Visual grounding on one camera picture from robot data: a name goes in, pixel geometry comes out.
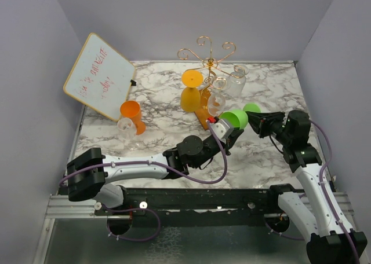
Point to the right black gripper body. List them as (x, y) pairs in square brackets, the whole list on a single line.
[(280, 134)]

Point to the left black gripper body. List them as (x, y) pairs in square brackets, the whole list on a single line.
[(211, 150)]

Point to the green plastic goblet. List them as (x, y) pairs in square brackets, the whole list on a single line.
[(238, 117)]

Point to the clear round wine glass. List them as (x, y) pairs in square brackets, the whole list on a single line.
[(216, 101)]

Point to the clear patterned stemmed glass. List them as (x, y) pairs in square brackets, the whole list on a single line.
[(237, 81)]

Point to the yellow plastic goblet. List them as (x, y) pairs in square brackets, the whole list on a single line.
[(190, 97)]

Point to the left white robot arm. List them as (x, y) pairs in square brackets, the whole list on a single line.
[(92, 174)]

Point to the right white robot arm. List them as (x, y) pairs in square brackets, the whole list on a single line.
[(329, 236)]

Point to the clear glass near whiteboard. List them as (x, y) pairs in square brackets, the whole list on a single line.
[(128, 133)]

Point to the orange plastic goblet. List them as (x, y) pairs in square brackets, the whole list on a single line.
[(131, 109)]

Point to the white framed whiteboard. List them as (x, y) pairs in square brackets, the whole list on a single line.
[(100, 78)]

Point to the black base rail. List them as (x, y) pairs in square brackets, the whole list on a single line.
[(199, 208)]

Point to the gold wire wine glass rack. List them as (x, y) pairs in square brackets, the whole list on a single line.
[(209, 68)]

